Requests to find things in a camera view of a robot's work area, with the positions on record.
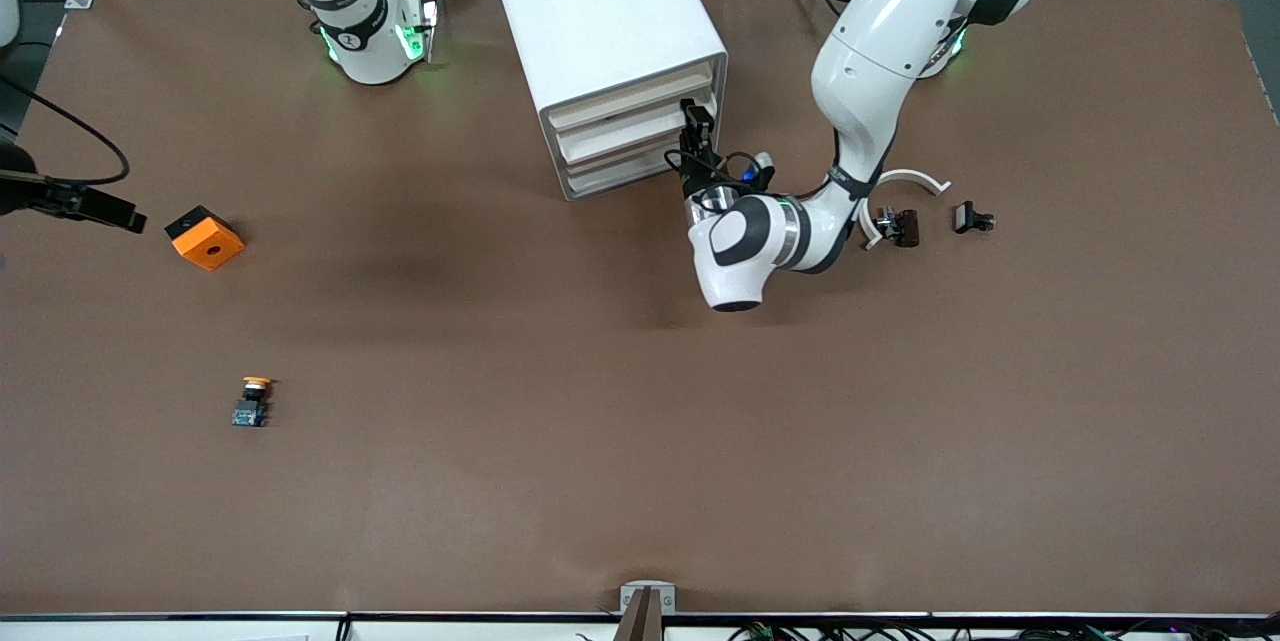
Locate white drawer cabinet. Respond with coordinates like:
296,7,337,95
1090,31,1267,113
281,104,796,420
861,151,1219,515
483,0,729,202

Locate yellow cap push button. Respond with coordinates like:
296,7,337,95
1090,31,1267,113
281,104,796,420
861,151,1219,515
232,376,278,428

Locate orange box with hole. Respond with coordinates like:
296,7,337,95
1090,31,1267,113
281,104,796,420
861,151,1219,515
164,205,246,272

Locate brown black connector part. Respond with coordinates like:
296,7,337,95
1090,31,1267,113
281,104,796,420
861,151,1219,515
876,206,921,249

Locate white curved plastic part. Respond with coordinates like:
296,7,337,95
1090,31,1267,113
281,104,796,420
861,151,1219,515
860,168,953,252

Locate brown table cover sheet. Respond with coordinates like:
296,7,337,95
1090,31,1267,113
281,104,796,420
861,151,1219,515
0,0,1280,614

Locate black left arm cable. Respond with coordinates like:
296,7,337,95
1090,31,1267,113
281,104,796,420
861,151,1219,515
664,148,763,188

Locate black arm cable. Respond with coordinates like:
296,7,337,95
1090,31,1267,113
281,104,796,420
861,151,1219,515
664,148,763,188
0,76,132,187

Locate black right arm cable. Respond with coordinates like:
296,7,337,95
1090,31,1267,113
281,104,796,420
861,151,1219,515
0,76,132,187

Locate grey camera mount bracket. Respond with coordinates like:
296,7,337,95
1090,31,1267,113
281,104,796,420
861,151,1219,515
618,581,678,641

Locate tangled black cables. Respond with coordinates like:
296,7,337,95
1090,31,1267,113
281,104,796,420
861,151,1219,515
730,621,1280,641

